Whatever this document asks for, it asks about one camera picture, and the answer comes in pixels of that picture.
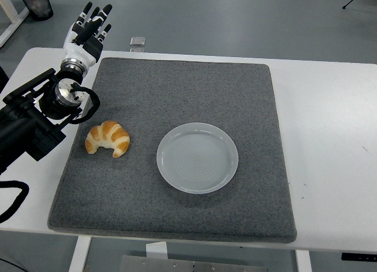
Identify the pale grey round plate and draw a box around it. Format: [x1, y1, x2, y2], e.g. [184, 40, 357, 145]
[156, 122, 240, 195]

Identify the white table bracket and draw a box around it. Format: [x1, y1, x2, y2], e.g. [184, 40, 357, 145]
[145, 241, 168, 258]

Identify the golden croissant bread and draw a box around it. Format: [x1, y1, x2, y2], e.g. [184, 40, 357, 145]
[84, 120, 131, 158]

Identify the white furniture frame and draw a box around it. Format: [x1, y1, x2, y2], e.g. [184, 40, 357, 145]
[0, 0, 31, 48]

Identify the dark clear plastic cup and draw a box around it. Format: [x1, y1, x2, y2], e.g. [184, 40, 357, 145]
[16, 0, 55, 21]

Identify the grey felt mat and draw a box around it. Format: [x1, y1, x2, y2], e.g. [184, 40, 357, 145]
[47, 57, 297, 244]

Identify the white table leg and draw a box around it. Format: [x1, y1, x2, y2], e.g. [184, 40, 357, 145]
[68, 235, 92, 272]
[295, 249, 313, 272]

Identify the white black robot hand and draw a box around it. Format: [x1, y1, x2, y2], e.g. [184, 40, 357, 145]
[62, 2, 113, 65]

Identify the thin black floor cable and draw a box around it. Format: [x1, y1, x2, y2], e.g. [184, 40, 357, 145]
[0, 256, 29, 272]

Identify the black table control panel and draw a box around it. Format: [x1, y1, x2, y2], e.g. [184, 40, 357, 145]
[341, 252, 377, 262]

